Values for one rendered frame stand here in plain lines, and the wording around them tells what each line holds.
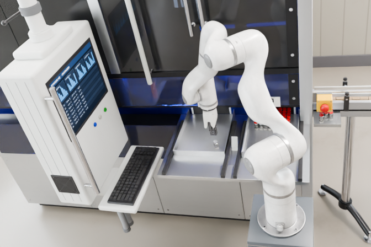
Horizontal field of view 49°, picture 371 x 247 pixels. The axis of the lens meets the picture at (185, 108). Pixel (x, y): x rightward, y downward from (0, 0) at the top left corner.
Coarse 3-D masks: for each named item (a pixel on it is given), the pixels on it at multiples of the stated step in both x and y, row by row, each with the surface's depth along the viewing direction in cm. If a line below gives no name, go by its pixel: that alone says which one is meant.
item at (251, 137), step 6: (294, 114) 215; (252, 120) 218; (294, 120) 212; (246, 126) 209; (252, 126) 214; (294, 126) 208; (246, 132) 209; (252, 132) 210; (258, 132) 209; (264, 132) 208; (270, 132) 207; (246, 138) 207; (252, 138) 206; (258, 138) 205; (264, 138) 204; (246, 144) 203; (252, 144) 202; (246, 150) 200
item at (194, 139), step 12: (192, 120) 227; (216, 120) 223; (228, 120) 221; (180, 132) 215; (192, 132) 218; (204, 132) 217; (228, 132) 208; (180, 144) 212; (192, 144) 210; (204, 144) 209; (204, 156) 202; (216, 156) 200
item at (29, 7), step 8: (24, 0) 163; (32, 0) 165; (24, 8) 164; (32, 8) 165; (40, 8) 168; (16, 16) 167; (24, 16) 166; (32, 16) 167; (40, 16) 169; (32, 24) 169; (40, 24) 170; (32, 32) 172; (40, 32) 171; (48, 32) 172; (32, 40) 173; (40, 40) 172
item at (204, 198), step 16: (16, 160) 284; (32, 160) 280; (160, 160) 250; (16, 176) 295; (32, 176) 291; (32, 192) 303; (48, 192) 298; (160, 192) 268; (176, 192) 264; (192, 192) 261; (208, 192) 257; (224, 192) 254; (240, 192) 250; (256, 192) 247; (144, 208) 283; (160, 208) 278; (176, 208) 274; (192, 208) 270; (208, 208) 266; (224, 208) 263; (240, 208) 259
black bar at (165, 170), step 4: (180, 128) 220; (176, 136) 215; (176, 140) 213; (172, 144) 211; (172, 148) 208; (172, 152) 206; (168, 156) 204; (172, 156) 205; (168, 160) 201; (168, 164) 199; (164, 168) 197; (164, 172) 195
